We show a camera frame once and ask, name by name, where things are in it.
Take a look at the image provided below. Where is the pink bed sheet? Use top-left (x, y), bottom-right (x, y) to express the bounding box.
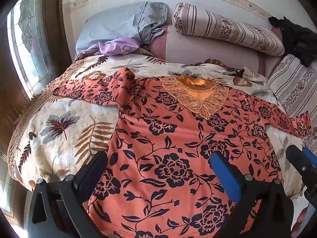
top-left (148, 24), bottom-right (282, 77)

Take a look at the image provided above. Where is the purple floral cloth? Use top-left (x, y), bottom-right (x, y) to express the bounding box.
top-left (76, 38), bottom-right (140, 58)

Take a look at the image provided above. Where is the striped bolster pillow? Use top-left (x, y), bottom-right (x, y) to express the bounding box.
top-left (172, 3), bottom-right (285, 57)

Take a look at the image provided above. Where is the cream leaf-pattern blanket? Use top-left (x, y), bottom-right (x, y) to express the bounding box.
top-left (9, 55), bottom-right (305, 198)

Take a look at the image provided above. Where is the striped square pillow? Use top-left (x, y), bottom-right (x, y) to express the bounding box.
top-left (267, 54), bottom-right (317, 150)

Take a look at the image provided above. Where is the grey-blue pillow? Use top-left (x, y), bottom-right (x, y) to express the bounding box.
top-left (75, 2), bottom-right (168, 57)

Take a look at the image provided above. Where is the orange floral blouse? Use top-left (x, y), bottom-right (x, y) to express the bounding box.
top-left (55, 68), bottom-right (312, 237)

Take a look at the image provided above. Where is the stained glass window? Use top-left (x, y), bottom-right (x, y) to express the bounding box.
top-left (7, 0), bottom-right (57, 98)

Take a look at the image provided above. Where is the black garment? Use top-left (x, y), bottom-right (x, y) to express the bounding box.
top-left (268, 17), bottom-right (316, 67)

